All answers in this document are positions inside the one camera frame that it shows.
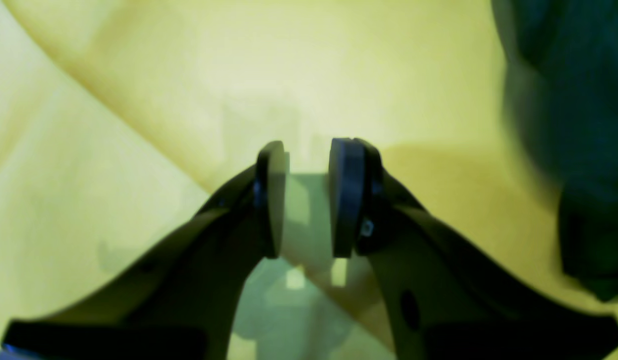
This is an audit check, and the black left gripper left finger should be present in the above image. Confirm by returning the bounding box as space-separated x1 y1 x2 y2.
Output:
0 141 288 360

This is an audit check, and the dark grey long-sleeve T-shirt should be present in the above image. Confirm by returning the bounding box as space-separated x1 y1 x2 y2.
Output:
491 0 618 302

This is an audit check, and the yellow table cloth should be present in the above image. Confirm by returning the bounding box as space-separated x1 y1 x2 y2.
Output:
0 0 618 360

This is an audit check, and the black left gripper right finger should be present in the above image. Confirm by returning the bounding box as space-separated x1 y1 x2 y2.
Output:
329 137 618 360

